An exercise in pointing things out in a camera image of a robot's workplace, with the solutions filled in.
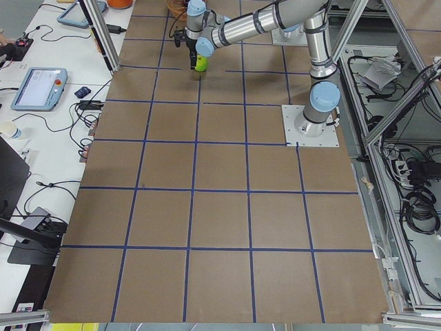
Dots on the paper cup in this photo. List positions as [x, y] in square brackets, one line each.
[10, 130]

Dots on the green apple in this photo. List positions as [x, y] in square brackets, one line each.
[201, 63]

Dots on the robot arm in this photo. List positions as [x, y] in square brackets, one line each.
[207, 31]

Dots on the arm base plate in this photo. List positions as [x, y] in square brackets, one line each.
[300, 133]
[293, 38]

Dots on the black monitor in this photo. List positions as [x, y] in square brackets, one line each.
[14, 173]

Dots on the teach pendant tablet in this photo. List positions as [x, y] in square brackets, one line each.
[40, 90]
[82, 14]

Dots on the wicker basket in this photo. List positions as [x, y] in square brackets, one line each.
[178, 8]

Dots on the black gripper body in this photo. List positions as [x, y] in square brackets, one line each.
[190, 47]

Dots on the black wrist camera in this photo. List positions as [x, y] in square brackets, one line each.
[179, 37]

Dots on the aluminium frame post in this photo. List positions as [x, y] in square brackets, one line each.
[101, 34]

